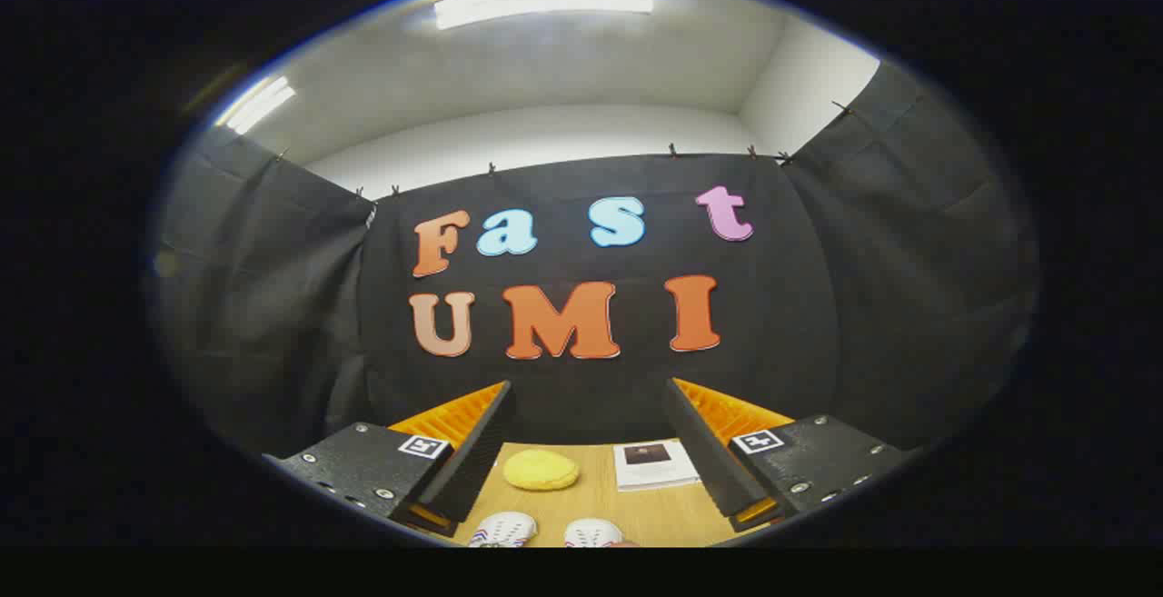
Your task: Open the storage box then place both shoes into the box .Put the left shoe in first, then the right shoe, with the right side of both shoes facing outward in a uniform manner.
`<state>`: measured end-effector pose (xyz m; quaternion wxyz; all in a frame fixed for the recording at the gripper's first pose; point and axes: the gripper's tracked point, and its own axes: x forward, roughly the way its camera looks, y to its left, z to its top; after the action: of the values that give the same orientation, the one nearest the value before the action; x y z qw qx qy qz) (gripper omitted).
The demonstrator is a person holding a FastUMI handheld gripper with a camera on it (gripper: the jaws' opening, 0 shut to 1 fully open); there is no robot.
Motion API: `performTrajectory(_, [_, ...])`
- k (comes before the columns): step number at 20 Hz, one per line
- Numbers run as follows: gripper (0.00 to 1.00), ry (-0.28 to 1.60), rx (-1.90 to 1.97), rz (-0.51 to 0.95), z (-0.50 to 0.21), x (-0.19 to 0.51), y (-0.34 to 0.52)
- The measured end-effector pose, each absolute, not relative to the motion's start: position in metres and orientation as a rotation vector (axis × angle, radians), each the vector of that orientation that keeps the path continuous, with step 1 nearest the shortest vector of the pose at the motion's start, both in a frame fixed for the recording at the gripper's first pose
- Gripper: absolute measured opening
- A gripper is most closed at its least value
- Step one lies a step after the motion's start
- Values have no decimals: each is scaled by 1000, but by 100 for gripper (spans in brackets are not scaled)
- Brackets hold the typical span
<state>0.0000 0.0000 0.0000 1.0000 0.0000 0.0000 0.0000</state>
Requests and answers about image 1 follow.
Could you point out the yellow plush ball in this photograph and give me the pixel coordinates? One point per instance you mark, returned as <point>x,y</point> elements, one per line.
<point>541,470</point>

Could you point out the white striped canvas shoe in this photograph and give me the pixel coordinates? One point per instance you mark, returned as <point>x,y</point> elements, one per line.
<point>504,529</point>
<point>591,533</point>

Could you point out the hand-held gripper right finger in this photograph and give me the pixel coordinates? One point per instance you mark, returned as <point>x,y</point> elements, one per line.
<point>704,452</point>

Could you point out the black backdrop cloth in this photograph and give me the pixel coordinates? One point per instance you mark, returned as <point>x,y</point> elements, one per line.
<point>781,324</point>

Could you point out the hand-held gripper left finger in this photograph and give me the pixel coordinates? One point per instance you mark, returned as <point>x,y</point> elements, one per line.
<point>482,452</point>

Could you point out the long ceiling light panel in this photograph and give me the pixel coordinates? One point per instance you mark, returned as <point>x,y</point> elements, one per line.
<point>545,8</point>

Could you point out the white booklet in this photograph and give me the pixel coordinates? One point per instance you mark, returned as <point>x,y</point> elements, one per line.
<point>654,472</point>

